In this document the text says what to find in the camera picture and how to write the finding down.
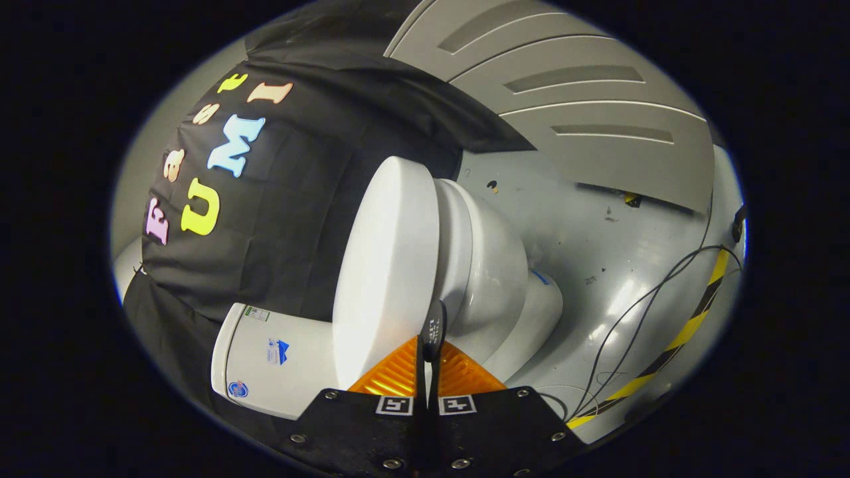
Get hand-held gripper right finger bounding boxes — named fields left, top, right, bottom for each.
left=425, top=340, right=588, bottom=478

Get white ceramic toilet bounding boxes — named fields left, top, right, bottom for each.
left=211, top=178, right=564, bottom=420

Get white toilet lid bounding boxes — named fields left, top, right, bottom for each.
left=332, top=156, right=448, bottom=392

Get white toilet seat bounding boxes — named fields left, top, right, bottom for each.
left=434, top=178, right=475, bottom=323

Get yellow black hazard tape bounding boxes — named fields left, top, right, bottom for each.
left=566, top=248, right=731, bottom=430

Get thin black floor cable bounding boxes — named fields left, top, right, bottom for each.
left=538, top=244, right=746, bottom=423

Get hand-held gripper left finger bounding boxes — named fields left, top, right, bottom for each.
left=269, top=335, right=429, bottom=478

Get black backdrop cloth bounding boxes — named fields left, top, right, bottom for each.
left=123, top=0, right=536, bottom=426

